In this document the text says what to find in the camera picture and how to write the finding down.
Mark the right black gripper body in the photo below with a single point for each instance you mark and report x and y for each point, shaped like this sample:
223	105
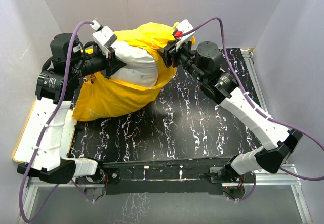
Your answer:
172	55

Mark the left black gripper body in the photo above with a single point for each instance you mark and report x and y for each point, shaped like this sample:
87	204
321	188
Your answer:
107	62

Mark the white pillow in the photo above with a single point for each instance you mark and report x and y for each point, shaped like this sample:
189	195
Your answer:
140	69

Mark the yellow Pikachu pillowcase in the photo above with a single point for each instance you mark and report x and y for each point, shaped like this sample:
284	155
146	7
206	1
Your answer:
100	97

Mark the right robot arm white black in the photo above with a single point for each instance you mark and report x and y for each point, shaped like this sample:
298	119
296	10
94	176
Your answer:
204	64

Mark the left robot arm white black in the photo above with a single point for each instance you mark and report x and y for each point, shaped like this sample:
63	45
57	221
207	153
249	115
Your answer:
70	61

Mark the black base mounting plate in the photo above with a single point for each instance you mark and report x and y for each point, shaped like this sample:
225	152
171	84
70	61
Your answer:
197	175

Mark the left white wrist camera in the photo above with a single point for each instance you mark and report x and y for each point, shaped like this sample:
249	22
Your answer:
103	36

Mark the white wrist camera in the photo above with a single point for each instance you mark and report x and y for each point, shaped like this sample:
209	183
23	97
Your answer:
103	36
179	30

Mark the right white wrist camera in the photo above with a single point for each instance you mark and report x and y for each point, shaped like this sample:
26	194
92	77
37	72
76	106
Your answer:
179	30

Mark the small whiteboard wooden frame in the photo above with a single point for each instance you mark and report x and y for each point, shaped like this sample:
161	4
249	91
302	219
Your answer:
39	114

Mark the aluminium extrusion frame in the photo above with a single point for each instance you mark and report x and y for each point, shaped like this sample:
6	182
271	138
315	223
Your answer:
285	176

